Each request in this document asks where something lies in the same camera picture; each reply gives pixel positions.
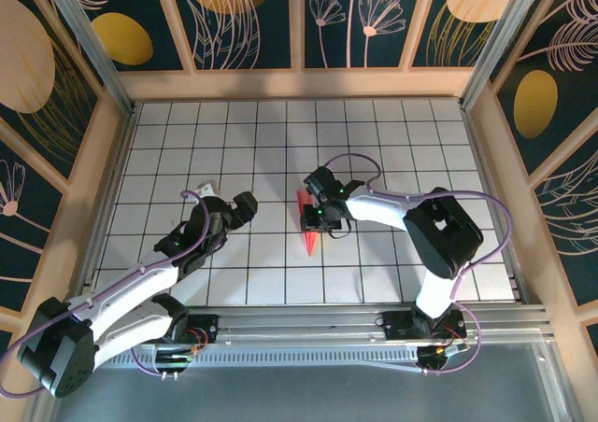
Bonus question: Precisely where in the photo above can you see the aluminium corner post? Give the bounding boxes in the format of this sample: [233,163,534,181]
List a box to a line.
[460,0,548,110]
[36,0,136,113]

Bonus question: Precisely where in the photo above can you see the aluminium mounting beam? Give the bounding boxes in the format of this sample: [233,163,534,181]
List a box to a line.
[46,303,557,348]

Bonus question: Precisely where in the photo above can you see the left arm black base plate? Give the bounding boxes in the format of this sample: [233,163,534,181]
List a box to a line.
[153,313,220,346]

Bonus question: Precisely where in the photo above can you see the aluminium side rail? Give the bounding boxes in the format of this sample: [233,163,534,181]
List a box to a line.
[69,102,139,311]
[461,102,532,307]

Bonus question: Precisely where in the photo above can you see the right arm wired controller board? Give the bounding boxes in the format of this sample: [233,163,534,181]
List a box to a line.
[415,342,471,376]

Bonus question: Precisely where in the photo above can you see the white grid work mat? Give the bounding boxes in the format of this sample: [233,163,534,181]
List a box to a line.
[88,99,520,307]

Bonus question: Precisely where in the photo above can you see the left arm wired controller board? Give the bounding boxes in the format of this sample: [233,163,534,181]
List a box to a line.
[153,345,203,380]

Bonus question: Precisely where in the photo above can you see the pink paper sheet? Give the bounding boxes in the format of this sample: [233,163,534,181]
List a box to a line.
[296,188,322,259]

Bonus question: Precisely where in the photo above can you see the arm wired controller board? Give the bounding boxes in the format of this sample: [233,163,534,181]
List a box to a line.
[415,342,471,376]
[153,345,203,380]

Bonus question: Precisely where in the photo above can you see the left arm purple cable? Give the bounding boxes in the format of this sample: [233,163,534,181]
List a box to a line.
[0,189,211,398]

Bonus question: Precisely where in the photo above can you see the perforated metal cable tray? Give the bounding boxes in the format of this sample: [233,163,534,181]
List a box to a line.
[95,346,421,368]

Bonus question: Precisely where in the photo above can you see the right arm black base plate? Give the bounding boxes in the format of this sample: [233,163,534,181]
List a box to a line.
[382,310,467,342]

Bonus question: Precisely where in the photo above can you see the grey metal panel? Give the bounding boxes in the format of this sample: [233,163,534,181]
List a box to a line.
[27,342,576,422]

